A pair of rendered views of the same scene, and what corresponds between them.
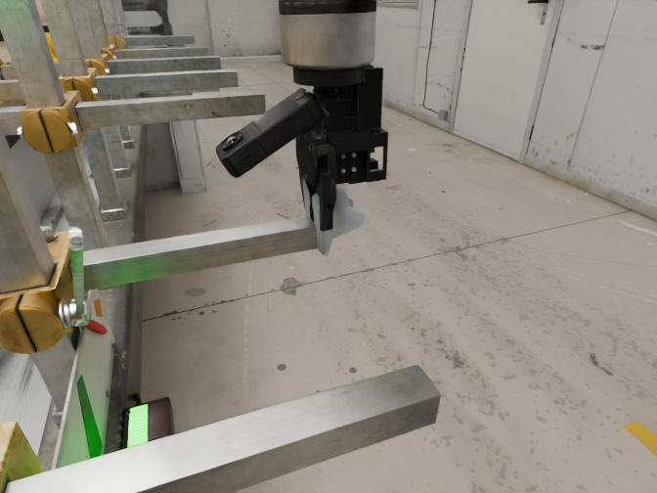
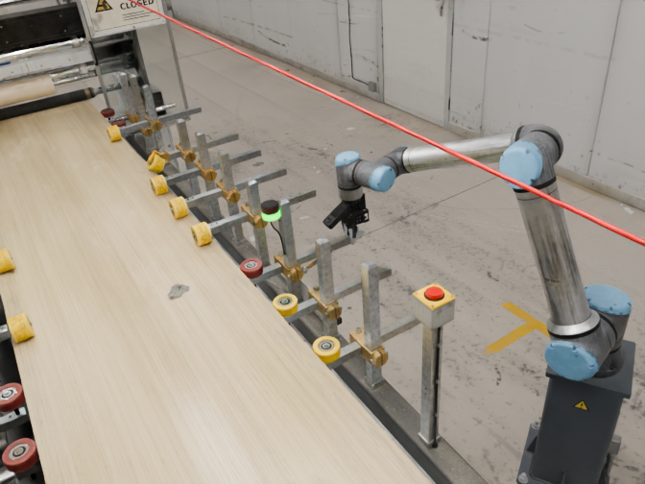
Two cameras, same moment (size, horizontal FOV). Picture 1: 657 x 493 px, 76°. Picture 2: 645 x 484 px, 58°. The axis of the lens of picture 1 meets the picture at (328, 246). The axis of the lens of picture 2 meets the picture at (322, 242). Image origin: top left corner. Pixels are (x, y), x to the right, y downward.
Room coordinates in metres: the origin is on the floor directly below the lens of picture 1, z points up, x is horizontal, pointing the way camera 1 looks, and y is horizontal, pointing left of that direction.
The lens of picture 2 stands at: (-1.39, 0.40, 2.08)
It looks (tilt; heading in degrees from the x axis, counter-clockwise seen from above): 34 degrees down; 351
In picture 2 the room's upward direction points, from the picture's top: 5 degrees counter-clockwise
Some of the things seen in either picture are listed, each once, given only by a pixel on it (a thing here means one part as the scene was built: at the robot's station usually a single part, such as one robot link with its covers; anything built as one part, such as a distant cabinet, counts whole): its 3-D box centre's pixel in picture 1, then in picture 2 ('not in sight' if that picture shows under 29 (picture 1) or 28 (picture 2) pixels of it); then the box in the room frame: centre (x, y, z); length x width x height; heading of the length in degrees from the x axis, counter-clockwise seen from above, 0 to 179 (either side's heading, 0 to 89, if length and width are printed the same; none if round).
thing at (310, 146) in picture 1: (336, 126); (353, 208); (0.45, -0.01, 0.97); 0.09 x 0.08 x 0.12; 109
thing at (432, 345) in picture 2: not in sight; (431, 384); (-0.41, 0.00, 0.93); 0.05 x 0.04 x 0.45; 20
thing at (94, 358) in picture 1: (94, 389); (303, 292); (0.29, 0.23, 0.75); 0.26 x 0.01 x 0.10; 20
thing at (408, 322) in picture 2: not in sight; (381, 335); (-0.10, 0.05, 0.83); 0.43 x 0.03 x 0.04; 110
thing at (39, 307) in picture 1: (40, 288); (288, 267); (0.33, 0.28, 0.85); 0.13 x 0.06 x 0.05; 20
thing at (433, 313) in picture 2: not in sight; (433, 307); (-0.41, 0.01, 1.18); 0.07 x 0.07 x 0.08; 20
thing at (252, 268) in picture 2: not in sight; (252, 277); (0.30, 0.41, 0.85); 0.08 x 0.08 x 0.11
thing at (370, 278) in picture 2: not in sight; (371, 329); (-0.16, 0.09, 0.92); 0.03 x 0.03 x 0.48; 20
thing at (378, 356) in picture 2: not in sight; (369, 347); (-0.14, 0.10, 0.84); 0.13 x 0.06 x 0.05; 20
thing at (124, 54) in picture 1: (144, 55); (203, 145); (1.32, 0.53, 0.95); 0.36 x 0.03 x 0.03; 110
